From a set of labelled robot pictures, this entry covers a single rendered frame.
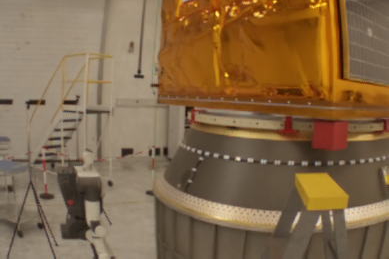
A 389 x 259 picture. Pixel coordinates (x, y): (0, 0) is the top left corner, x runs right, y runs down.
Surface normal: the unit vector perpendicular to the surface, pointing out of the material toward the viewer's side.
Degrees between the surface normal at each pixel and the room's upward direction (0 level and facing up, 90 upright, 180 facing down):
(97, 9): 90
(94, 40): 90
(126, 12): 90
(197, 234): 90
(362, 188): 62
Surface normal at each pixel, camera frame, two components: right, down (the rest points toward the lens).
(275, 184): -0.32, -0.44
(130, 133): 0.52, 0.05
